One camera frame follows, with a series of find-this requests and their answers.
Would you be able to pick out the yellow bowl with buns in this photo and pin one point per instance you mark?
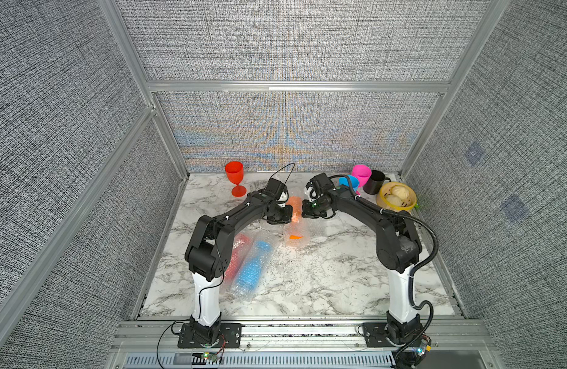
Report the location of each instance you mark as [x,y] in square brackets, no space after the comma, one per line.
[397,197]

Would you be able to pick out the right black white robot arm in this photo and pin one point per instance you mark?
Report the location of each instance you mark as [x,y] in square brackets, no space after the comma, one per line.
[397,247]

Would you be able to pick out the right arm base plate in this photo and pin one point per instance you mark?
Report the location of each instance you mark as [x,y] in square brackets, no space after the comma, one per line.
[382,334]

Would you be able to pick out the pink plastic wine glass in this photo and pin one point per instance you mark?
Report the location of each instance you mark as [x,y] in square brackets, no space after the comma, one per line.
[362,173]

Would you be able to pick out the blue wine glass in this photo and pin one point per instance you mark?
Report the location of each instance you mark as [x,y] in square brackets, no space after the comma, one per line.
[349,181]
[251,271]

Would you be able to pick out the wrapped red wine glass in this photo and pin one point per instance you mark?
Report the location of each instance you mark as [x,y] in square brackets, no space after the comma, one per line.
[242,246]

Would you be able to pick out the aluminium front rail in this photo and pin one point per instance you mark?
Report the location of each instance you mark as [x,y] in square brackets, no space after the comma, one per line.
[447,334]

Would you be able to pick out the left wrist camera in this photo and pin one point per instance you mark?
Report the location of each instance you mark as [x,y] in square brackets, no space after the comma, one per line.
[277,190]

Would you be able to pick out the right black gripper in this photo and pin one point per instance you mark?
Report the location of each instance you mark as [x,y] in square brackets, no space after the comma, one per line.
[306,211]

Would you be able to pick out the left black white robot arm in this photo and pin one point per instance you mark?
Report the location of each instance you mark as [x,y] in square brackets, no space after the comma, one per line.
[210,249]

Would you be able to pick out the red plastic wine glass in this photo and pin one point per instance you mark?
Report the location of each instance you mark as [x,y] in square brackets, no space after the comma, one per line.
[235,173]

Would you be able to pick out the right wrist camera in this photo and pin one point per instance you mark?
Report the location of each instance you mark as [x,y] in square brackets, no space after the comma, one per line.
[317,186]

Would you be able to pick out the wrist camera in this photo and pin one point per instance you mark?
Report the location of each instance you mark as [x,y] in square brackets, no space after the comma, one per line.
[277,190]
[317,186]

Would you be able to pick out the black mug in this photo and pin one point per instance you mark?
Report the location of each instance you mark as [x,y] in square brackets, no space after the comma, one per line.
[376,180]

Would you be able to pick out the orange wine glass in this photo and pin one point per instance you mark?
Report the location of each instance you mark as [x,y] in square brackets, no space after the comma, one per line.
[295,232]

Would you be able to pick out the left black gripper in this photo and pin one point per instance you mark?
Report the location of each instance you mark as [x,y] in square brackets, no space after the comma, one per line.
[286,218]

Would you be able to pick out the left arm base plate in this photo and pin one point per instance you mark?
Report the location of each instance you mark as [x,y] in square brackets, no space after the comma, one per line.
[197,336]

